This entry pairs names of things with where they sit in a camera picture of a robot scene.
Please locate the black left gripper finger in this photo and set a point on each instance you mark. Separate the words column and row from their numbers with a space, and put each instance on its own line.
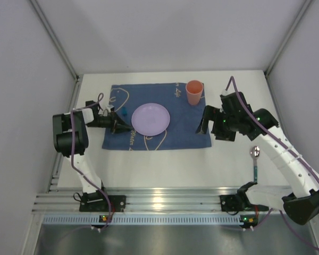
column 122, row 126
column 116, row 121

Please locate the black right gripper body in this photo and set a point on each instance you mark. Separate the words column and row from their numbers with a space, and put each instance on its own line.
column 213, row 124

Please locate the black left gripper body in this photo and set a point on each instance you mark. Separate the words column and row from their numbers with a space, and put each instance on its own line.
column 115, row 125

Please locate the blue cloth placemat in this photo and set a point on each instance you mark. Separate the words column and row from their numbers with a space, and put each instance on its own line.
column 184, row 118

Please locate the orange plastic cup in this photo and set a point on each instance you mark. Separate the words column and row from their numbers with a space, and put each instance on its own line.
column 194, row 90

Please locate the purple plastic plate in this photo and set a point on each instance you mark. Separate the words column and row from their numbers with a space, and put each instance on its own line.
column 150, row 119

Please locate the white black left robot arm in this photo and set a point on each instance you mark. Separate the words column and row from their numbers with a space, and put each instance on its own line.
column 71, row 139

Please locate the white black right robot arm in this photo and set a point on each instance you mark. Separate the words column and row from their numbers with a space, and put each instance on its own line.
column 301, row 200

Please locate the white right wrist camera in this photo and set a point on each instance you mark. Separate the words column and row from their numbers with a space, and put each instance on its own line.
column 224, row 93

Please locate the silver spoon teal handle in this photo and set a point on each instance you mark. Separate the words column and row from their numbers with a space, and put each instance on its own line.
column 255, row 153

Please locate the left aluminium corner post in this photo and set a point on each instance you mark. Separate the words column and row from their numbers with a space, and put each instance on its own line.
column 53, row 37

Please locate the aluminium corner post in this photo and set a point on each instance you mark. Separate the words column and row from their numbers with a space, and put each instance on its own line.
column 288, row 36
column 53, row 37

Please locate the aluminium mounting rail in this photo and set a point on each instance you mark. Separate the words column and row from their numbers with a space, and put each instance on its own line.
column 143, row 200

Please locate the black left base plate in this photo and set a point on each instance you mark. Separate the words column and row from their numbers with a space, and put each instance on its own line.
column 100, row 204

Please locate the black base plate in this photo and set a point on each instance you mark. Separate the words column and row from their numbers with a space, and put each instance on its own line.
column 100, row 204
column 233, row 203

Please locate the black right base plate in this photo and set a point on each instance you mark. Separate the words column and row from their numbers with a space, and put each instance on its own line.
column 233, row 203

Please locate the perforated metal cable tray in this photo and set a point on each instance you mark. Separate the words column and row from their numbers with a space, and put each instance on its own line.
column 150, row 219

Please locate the right aluminium corner post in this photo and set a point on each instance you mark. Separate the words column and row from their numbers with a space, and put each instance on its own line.
column 288, row 36

